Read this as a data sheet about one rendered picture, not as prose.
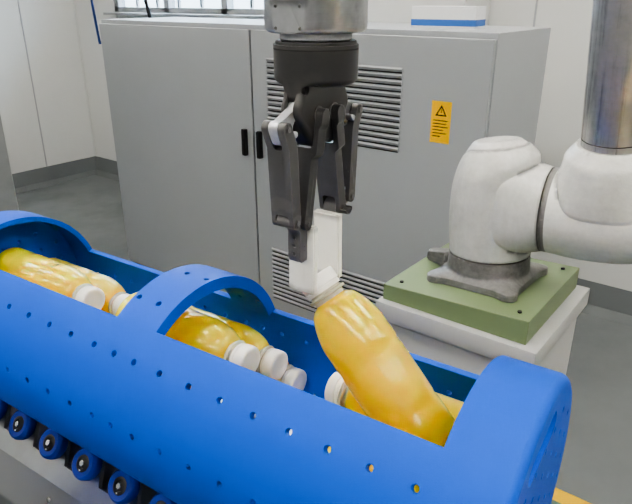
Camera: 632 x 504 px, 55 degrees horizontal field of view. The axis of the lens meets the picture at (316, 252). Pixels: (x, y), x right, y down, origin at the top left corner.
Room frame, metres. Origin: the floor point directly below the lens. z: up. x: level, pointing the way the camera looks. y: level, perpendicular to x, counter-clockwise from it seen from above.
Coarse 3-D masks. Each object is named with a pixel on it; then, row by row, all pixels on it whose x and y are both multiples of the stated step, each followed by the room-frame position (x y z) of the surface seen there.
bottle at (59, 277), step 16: (0, 256) 0.86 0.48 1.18; (16, 256) 0.85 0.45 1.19; (32, 256) 0.84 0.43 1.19; (16, 272) 0.82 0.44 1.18; (32, 272) 0.81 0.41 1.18; (48, 272) 0.80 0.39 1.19; (64, 272) 0.79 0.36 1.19; (80, 272) 0.81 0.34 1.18; (48, 288) 0.78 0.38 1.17; (64, 288) 0.77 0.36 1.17; (80, 288) 0.77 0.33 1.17
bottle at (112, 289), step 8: (72, 264) 0.91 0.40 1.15; (88, 272) 0.87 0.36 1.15; (96, 272) 0.88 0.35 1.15; (96, 280) 0.85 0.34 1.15; (104, 280) 0.85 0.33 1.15; (112, 280) 0.86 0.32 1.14; (104, 288) 0.83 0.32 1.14; (112, 288) 0.84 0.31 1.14; (120, 288) 0.85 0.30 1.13; (112, 296) 0.83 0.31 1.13; (104, 304) 0.82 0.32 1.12
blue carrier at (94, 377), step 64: (64, 256) 1.00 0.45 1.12; (0, 320) 0.69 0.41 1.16; (64, 320) 0.65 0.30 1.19; (128, 320) 0.61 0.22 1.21; (256, 320) 0.79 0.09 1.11; (0, 384) 0.68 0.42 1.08; (64, 384) 0.60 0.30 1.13; (128, 384) 0.56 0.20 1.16; (192, 384) 0.52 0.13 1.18; (256, 384) 0.50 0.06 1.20; (320, 384) 0.72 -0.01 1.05; (448, 384) 0.62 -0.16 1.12; (512, 384) 0.45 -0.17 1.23; (128, 448) 0.54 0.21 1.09; (192, 448) 0.49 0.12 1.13; (256, 448) 0.46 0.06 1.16; (320, 448) 0.43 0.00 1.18; (384, 448) 0.41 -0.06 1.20; (448, 448) 0.40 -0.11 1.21; (512, 448) 0.39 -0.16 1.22
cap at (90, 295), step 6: (84, 288) 0.77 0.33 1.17; (90, 288) 0.77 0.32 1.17; (96, 288) 0.77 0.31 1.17; (78, 294) 0.76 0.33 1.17; (84, 294) 0.76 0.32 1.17; (90, 294) 0.76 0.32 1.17; (96, 294) 0.77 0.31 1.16; (102, 294) 0.78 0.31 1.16; (78, 300) 0.76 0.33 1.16; (84, 300) 0.76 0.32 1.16; (90, 300) 0.76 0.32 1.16; (96, 300) 0.77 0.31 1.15; (102, 300) 0.78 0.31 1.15; (96, 306) 0.77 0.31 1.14; (102, 306) 0.78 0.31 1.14
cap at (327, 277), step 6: (324, 270) 0.55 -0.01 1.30; (330, 270) 0.55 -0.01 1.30; (318, 276) 0.54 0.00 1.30; (324, 276) 0.55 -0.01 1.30; (330, 276) 0.55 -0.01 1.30; (336, 276) 0.56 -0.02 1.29; (318, 282) 0.54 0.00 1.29; (324, 282) 0.54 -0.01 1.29; (330, 282) 0.54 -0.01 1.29; (336, 282) 0.55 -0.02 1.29; (318, 288) 0.54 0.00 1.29; (324, 288) 0.54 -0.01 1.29; (306, 294) 0.55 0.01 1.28; (318, 294) 0.54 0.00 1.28
